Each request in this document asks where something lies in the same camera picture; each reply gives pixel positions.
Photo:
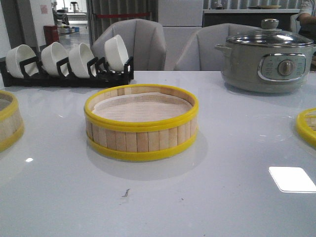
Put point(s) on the bamboo steamer basket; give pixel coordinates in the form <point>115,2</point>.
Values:
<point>11,122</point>
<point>141,141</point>

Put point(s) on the bamboo steamer lid yellow rim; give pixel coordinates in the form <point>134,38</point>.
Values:
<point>306,126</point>

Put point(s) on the white paper steamer liner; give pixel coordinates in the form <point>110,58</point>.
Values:
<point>143,107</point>

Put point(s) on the black dish rack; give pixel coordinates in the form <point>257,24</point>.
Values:
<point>98,68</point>

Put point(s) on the white bowl right upright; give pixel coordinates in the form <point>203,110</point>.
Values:
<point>116,53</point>

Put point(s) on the grey chair right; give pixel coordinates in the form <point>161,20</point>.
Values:
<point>199,53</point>

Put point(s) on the grey chair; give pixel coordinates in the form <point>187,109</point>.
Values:
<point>199,53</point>
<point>144,41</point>

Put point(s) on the grey chair left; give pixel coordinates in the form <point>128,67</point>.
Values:
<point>144,41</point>

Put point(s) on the white cabinet background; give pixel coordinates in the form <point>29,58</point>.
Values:
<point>179,18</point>

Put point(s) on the grey electric cooking pot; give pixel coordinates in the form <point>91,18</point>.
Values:
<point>268,69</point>

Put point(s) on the red cylindrical bin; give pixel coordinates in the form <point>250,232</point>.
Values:
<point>51,34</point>

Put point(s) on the glass pot lid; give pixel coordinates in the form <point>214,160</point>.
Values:
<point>270,35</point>

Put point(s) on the white bowl far left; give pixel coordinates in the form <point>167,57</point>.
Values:
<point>15,56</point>

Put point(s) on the person in background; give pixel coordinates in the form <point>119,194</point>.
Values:
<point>307,17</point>

